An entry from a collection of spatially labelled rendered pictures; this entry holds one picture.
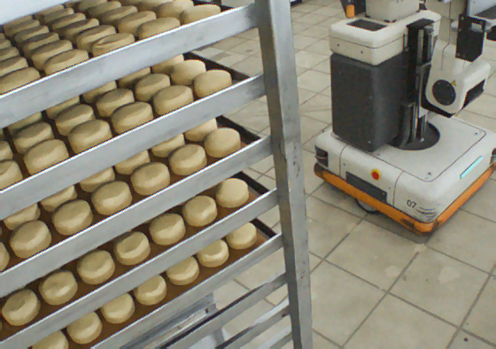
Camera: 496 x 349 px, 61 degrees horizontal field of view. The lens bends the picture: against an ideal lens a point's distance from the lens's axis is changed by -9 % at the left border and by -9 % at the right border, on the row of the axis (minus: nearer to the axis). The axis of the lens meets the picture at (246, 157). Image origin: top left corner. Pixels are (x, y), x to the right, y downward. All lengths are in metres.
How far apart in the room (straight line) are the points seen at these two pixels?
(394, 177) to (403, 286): 0.43
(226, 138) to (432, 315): 1.27
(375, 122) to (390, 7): 0.46
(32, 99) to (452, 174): 1.68
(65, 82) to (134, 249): 0.27
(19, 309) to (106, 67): 0.33
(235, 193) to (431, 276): 1.29
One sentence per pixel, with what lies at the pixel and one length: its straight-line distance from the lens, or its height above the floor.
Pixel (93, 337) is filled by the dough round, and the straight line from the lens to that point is 0.68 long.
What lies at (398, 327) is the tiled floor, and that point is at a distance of 1.69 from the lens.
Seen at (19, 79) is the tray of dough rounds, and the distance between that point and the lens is 0.48.
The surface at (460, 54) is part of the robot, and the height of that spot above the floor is 0.77.
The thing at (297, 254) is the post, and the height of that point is 0.86.
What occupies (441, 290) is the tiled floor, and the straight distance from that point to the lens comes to 1.82.
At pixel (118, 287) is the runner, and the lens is 0.60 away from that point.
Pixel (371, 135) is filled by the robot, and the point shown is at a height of 0.39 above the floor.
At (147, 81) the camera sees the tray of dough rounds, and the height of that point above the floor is 1.15.
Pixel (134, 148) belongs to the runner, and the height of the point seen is 1.13.
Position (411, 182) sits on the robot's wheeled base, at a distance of 1.83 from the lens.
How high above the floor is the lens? 1.38
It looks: 33 degrees down
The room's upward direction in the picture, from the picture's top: 9 degrees counter-clockwise
